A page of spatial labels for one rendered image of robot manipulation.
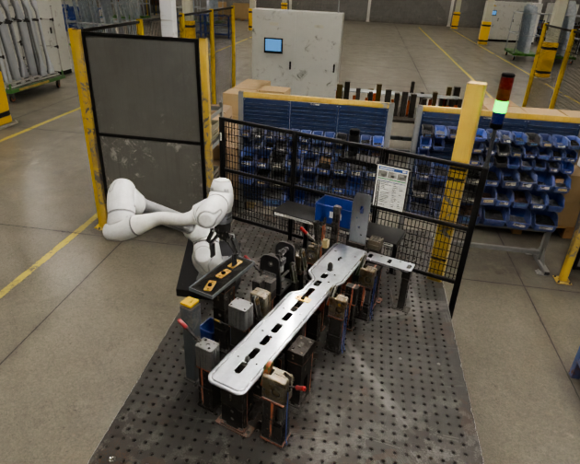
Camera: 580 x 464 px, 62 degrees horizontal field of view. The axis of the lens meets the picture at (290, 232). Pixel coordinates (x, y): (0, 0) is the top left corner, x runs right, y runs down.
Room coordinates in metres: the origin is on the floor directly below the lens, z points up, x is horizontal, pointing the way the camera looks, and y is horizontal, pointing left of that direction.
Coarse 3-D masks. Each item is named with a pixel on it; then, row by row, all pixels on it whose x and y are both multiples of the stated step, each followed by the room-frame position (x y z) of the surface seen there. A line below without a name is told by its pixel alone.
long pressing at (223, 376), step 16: (336, 256) 2.51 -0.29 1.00; (352, 256) 2.51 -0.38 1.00; (320, 272) 2.32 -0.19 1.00; (336, 272) 2.33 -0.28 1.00; (352, 272) 2.34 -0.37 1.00; (304, 288) 2.14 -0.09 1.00; (320, 288) 2.15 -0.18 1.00; (288, 304) 2.00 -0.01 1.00; (304, 304) 2.00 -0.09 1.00; (320, 304) 2.02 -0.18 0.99; (272, 320) 1.86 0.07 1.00; (288, 320) 1.86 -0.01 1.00; (304, 320) 1.87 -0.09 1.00; (256, 336) 1.74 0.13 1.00; (272, 336) 1.74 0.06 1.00; (288, 336) 1.75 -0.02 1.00; (240, 352) 1.63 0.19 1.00; (272, 352) 1.64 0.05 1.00; (224, 368) 1.52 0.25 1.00; (256, 368) 1.53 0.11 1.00; (224, 384) 1.43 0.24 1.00; (240, 384) 1.44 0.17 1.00
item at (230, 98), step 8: (248, 80) 7.78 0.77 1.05; (256, 80) 7.82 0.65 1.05; (264, 80) 7.85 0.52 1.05; (232, 88) 7.08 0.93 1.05; (240, 88) 7.11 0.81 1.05; (248, 88) 7.14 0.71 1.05; (256, 88) 7.17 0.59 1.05; (264, 88) 7.19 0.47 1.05; (272, 88) 7.22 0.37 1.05; (280, 88) 7.25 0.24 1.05; (288, 88) 7.28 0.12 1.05; (224, 96) 6.77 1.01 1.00; (232, 96) 6.74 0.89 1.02; (224, 104) 6.77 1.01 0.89; (232, 104) 6.74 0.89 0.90; (232, 112) 6.74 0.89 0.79
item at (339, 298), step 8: (336, 296) 2.02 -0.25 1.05; (344, 296) 2.02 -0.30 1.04; (336, 304) 2.00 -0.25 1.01; (344, 304) 1.98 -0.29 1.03; (336, 312) 2.00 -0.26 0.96; (344, 312) 1.99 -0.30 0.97; (336, 320) 2.00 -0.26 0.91; (344, 320) 1.99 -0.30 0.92; (336, 328) 2.00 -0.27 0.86; (328, 336) 2.01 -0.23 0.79; (336, 336) 2.00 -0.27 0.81; (344, 336) 2.01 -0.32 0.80; (328, 344) 2.02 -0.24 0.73; (336, 344) 1.99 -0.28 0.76; (328, 352) 1.99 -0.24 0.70; (336, 352) 1.98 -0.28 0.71
